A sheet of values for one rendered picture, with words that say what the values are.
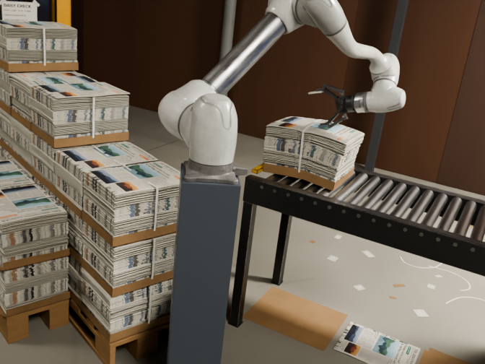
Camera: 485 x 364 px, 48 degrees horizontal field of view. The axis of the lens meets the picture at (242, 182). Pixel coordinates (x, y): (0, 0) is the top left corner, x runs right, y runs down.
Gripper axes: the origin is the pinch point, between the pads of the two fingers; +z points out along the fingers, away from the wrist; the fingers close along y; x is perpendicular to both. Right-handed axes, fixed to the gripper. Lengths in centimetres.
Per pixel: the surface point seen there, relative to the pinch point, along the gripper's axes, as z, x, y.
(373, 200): -26, -9, 42
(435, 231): -54, -24, 51
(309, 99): 121, 290, 20
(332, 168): -10.7, -13.2, 26.3
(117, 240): 54, -85, 35
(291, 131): 7.1, -12.4, 8.6
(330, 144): -11.1, -12.6, 15.4
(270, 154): 18.9, -13.1, 18.5
